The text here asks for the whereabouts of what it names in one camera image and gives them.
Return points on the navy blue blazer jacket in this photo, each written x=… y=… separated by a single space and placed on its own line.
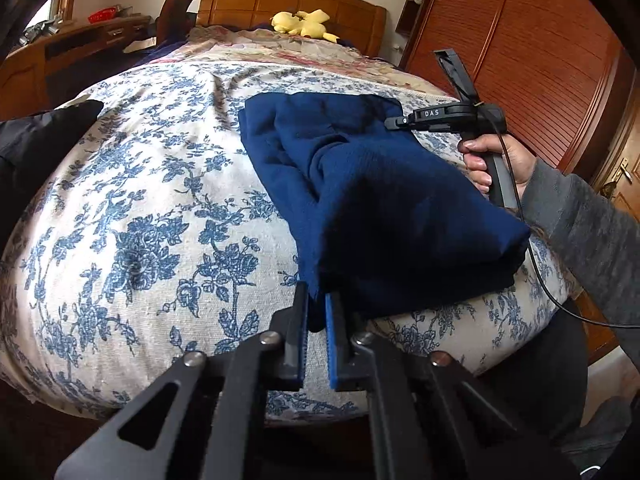
x=390 y=195

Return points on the black garment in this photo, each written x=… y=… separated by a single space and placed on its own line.
x=40 y=130

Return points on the wooden bed headboard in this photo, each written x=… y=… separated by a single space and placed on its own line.
x=240 y=5

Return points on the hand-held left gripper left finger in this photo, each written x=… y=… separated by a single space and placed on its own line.
x=302 y=340

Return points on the wooden louvered wardrobe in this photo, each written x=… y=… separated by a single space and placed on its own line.
x=540 y=35

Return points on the person's leg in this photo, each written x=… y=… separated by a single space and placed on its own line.
x=545 y=375

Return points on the yellow plush toy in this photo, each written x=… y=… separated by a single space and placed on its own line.
x=305 y=24

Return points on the red basket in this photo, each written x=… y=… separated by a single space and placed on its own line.
x=102 y=14

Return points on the dark wooden chair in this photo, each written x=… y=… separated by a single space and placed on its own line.
x=175 y=10

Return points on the black tools on desk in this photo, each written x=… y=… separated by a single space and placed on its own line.
x=45 y=27

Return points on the person's right forearm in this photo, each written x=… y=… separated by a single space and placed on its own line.
x=590 y=230

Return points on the wooden desk with cabinets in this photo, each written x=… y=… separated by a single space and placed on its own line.
x=30 y=75

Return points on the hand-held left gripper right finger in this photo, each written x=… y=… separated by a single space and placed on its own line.
x=332 y=350

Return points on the person's right hand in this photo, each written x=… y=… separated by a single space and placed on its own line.
x=475 y=147

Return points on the wooden bed with floral bedding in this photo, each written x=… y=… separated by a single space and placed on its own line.
x=150 y=210

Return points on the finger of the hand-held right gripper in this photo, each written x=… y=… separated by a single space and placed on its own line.
x=400 y=121
x=457 y=77

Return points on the wooden framed window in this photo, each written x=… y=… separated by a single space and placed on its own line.
x=50 y=10

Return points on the wooden door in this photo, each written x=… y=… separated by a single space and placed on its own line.
x=625 y=125

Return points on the pink floral quilt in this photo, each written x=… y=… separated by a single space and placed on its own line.
x=300 y=50

